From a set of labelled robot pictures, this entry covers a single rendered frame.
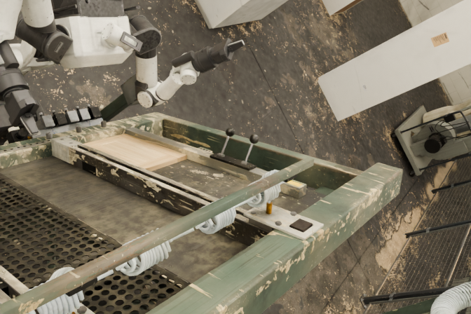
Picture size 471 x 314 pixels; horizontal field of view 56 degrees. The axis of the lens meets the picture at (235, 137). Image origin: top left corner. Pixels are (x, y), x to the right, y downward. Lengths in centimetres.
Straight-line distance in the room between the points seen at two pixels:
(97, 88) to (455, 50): 343
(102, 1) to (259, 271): 115
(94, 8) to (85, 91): 159
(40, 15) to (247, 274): 100
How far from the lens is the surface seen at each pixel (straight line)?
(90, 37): 171
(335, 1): 659
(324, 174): 179
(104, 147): 199
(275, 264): 103
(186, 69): 180
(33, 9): 152
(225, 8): 423
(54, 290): 71
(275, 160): 190
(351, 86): 536
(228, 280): 98
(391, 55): 515
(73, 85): 325
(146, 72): 194
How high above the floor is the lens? 261
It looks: 41 degrees down
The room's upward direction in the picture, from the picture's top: 64 degrees clockwise
